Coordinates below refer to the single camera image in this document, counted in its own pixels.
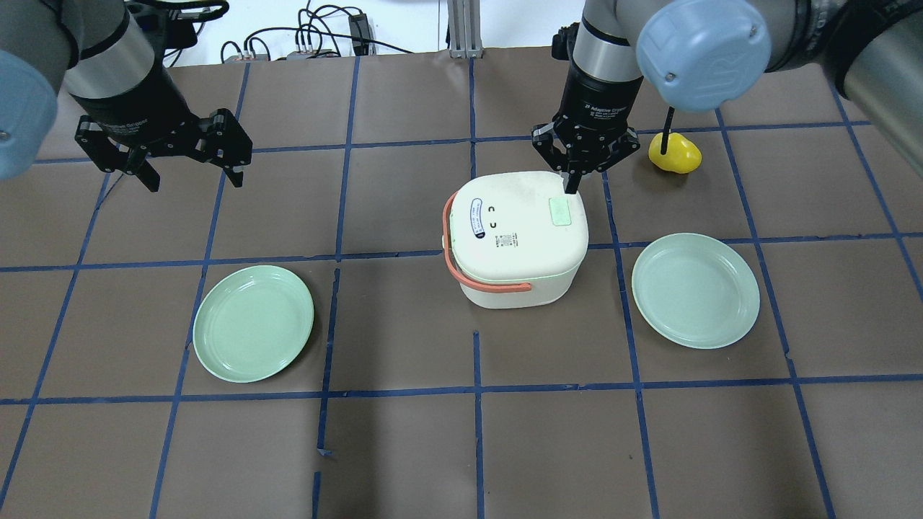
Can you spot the aluminium frame post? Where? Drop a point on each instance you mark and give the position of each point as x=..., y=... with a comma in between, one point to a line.
x=464, y=29

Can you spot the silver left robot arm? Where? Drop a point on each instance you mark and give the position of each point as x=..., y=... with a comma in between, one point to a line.
x=108, y=56

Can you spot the yellow toy pepper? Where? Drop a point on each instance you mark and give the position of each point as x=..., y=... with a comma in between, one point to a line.
x=682, y=155

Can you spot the white rice cooker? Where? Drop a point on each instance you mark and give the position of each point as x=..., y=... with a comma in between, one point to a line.
x=514, y=240

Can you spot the green plate near left arm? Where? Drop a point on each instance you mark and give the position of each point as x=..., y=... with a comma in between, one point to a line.
x=253, y=324

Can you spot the green plate near right arm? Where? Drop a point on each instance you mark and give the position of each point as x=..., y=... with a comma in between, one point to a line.
x=695, y=291

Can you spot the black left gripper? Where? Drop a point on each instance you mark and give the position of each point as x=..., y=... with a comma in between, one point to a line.
x=144, y=106

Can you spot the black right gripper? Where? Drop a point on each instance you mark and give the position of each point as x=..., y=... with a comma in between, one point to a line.
x=602, y=102

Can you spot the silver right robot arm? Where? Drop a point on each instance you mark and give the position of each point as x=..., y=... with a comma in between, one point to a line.
x=700, y=54

